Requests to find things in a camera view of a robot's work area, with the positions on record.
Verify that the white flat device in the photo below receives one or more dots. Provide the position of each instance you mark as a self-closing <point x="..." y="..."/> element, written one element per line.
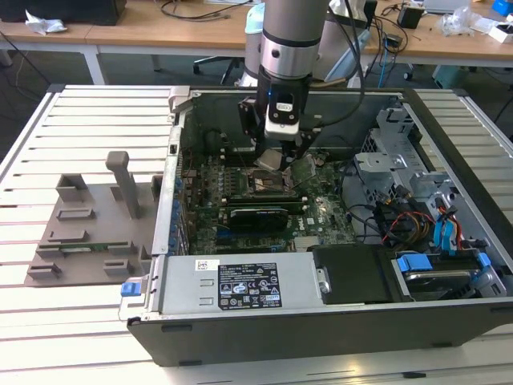
<point x="445" y="5"/>

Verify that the coin battery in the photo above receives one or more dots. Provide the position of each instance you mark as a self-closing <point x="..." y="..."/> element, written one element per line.
<point x="320" y="161"/>

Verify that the clear plastic bag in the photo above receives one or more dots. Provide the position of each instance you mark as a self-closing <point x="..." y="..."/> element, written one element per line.
<point x="457" y="20"/>

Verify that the black cylindrical component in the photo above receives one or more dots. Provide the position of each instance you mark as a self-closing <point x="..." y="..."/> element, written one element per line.
<point x="213" y="142"/>

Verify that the grey parts rack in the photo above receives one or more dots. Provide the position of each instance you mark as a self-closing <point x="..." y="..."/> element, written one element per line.
<point x="104" y="232"/>

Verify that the small black adapter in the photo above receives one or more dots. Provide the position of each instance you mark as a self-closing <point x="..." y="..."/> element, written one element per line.
<point x="394" y="41"/>

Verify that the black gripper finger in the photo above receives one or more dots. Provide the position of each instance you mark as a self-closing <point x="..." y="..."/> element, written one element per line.
<point x="247" y="116"/>
<point x="294" y="154"/>

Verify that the teal plastic box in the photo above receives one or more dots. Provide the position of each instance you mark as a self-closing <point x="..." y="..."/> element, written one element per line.
<point x="453" y="76"/>

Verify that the black plastic shroud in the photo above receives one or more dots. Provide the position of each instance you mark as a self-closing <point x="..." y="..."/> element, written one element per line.
<point x="352" y="276"/>

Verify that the crumpled white paper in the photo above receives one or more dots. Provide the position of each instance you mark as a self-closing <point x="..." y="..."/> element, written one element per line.
<point x="44" y="25"/>

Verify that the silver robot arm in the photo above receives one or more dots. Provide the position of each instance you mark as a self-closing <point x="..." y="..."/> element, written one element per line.
<point x="290" y="24"/>

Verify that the black caster wheel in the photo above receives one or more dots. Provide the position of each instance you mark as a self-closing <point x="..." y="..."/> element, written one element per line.
<point x="408" y="75"/>

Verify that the white remote control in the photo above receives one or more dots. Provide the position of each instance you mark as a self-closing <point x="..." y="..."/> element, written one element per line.
<point x="358" y="78"/>

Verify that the wooden desk white frame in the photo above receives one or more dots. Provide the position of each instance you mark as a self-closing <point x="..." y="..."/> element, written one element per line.
<point x="441" y="46"/>
<point x="140" y="30"/>

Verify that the hard disk in blue carrier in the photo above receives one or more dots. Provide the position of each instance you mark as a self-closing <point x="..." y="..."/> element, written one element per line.
<point x="414" y="262"/>

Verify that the green motherboard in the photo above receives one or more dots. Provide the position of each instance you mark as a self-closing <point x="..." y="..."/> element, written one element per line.
<point x="328" y="208"/>

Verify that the thin metal locking lever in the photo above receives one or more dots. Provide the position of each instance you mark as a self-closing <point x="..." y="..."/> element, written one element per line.
<point x="304" y="181"/>
<point x="240" y="157"/>

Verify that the CPU socket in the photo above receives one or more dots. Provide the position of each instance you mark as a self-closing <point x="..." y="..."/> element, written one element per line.
<point x="264" y="185"/>

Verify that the blue case latch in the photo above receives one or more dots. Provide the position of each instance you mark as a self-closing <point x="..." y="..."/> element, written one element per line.
<point x="129" y="290"/>

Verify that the large black box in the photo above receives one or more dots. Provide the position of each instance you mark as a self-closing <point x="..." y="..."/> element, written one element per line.
<point x="80" y="10"/>

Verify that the silver metal drive cage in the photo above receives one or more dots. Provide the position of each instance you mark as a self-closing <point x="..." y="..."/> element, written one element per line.
<point x="378" y="162"/>

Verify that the silver chipset heatsink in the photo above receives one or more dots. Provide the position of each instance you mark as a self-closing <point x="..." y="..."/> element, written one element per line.
<point x="308" y="242"/>

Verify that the small blue box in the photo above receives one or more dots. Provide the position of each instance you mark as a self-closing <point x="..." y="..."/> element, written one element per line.
<point x="499" y="6"/>

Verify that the silver CPU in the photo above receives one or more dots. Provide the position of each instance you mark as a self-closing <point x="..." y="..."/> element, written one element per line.
<point x="269" y="160"/>

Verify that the black graphics card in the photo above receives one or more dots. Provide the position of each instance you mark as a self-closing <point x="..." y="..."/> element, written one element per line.
<point x="258" y="220"/>

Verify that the silver power supply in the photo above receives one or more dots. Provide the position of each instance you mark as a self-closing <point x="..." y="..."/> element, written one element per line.
<point x="180" y="280"/>

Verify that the small white box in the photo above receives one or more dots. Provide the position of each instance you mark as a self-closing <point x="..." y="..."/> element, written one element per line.
<point x="501" y="34"/>

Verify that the black PC case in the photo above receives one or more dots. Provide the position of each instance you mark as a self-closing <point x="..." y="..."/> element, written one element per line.
<point x="320" y="337"/>

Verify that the small black box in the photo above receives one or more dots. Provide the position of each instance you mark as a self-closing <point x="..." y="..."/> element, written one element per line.
<point x="409" y="18"/>

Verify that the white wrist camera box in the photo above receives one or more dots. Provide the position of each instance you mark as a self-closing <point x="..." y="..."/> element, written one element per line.
<point x="282" y="128"/>

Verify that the green RAM stick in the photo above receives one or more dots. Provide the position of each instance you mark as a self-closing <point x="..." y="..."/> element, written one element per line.
<point x="84" y="248"/>

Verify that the black office chair base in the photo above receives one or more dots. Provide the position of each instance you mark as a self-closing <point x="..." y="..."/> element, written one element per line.
<point x="210" y="59"/>

